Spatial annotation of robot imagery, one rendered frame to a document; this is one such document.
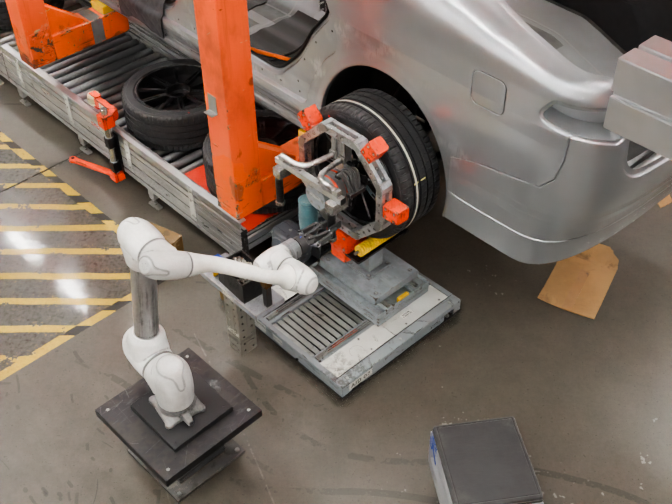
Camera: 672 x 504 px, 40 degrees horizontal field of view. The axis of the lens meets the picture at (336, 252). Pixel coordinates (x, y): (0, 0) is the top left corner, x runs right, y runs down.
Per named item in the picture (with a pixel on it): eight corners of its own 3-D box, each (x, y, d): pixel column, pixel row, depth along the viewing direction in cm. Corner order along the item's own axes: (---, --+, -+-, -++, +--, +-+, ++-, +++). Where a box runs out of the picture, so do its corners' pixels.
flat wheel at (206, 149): (347, 163, 520) (347, 128, 504) (285, 230, 478) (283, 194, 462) (249, 130, 544) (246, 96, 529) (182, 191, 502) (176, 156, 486)
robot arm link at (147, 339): (143, 388, 382) (116, 355, 393) (176, 371, 390) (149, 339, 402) (135, 248, 331) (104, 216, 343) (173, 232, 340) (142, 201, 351)
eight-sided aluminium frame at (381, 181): (390, 251, 419) (394, 153, 383) (380, 258, 416) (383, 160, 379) (310, 197, 449) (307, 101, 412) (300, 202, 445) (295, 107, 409)
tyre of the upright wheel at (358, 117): (424, 243, 441) (456, 144, 390) (390, 266, 429) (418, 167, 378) (331, 162, 467) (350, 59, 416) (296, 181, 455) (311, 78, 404)
